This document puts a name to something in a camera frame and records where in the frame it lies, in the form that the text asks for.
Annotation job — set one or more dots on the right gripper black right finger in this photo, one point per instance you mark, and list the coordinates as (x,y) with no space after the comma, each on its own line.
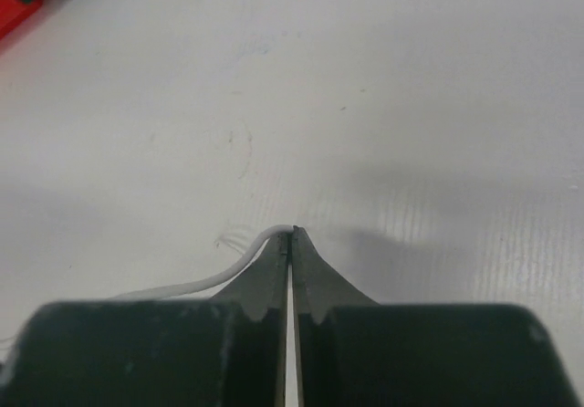
(354,351)

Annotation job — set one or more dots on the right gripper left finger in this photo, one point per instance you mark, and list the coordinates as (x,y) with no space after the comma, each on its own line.
(215,342)

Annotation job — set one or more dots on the red plastic bin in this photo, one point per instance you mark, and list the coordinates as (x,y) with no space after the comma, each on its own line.
(14,12)

